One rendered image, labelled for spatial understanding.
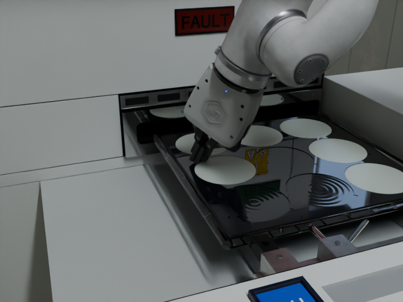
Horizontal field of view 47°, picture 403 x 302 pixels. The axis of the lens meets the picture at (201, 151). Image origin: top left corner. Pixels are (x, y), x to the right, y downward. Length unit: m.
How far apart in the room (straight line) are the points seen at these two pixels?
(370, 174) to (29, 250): 0.67
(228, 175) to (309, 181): 0.13
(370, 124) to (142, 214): 0.46
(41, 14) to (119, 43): 0.14
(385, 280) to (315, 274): 0.07
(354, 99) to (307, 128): 0.11
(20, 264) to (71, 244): 0.30
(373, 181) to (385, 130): 0.17
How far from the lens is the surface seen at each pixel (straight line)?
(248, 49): 0.63
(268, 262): 0.56
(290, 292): 0.44
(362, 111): 0.97
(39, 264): 1.05
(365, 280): 0.48
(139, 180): 0.91
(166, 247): 0.72
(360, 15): 0.59
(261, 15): 0.62
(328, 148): 0.87
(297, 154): 0.83
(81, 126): 0.90
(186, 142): 0.86
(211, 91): 0.70
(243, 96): 0.68
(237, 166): 0.78
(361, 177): 0.78
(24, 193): 0.96
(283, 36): 0.58
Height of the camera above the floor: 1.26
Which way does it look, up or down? 26 degrees down
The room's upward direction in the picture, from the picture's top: straight up
